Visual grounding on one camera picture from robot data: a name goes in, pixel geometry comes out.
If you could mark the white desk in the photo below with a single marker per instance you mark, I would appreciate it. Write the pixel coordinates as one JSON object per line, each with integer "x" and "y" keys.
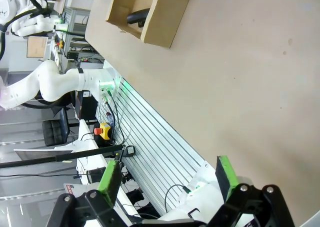
{"x": 87, "y": 137}

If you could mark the long black boom pole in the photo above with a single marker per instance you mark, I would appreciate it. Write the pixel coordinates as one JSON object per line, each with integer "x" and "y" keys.
{"x": 62, "y": 157}

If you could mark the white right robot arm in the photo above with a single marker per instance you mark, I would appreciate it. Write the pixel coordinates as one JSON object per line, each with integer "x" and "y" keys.
{"x": 200, "y": 204}

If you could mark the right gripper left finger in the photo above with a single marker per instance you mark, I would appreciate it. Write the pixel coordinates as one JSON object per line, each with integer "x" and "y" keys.
{"x": 110, "y": 182}

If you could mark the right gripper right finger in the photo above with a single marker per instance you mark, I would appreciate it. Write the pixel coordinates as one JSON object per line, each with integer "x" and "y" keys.
{"x": 228, "y": 177}

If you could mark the yellow emergency stop box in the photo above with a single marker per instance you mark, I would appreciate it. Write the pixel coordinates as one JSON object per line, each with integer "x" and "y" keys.
{"x": 105, "y": 131}

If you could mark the aluminium slotted base plate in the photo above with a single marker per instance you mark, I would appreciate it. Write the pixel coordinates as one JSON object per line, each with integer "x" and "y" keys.
{"x": 155, "y": 147}

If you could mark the black power adapter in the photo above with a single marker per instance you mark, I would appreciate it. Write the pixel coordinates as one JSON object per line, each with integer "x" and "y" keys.
{"x": 130, "y": 151}

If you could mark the aluminium frame rack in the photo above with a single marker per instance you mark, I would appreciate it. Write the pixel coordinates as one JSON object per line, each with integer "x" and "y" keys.
{"x": 75, "y": 17}

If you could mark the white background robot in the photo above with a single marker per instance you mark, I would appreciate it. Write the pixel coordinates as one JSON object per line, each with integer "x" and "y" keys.
{"x": 32, "y": 24}

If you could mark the brown cardboard sheet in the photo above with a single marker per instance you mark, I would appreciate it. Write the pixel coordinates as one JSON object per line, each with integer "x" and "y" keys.
{"x": 37, "y": 47}

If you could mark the brown cardboard box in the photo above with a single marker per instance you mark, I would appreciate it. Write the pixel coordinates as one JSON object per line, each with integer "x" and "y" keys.
{"x": 162, "y": 19}

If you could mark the black stapler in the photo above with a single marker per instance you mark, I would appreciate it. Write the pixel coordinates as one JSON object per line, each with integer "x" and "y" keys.
{"x": 136, "y": 16}

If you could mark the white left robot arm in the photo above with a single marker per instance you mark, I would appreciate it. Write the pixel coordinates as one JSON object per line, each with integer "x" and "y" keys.
{"x": 50, "y": 82}

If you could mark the red and white box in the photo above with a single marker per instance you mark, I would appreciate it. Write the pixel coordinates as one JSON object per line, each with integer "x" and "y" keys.
{"x": 72, "y": 188}

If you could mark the black office chair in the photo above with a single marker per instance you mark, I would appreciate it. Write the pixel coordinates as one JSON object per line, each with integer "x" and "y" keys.
{"x": 53, "y": 132}

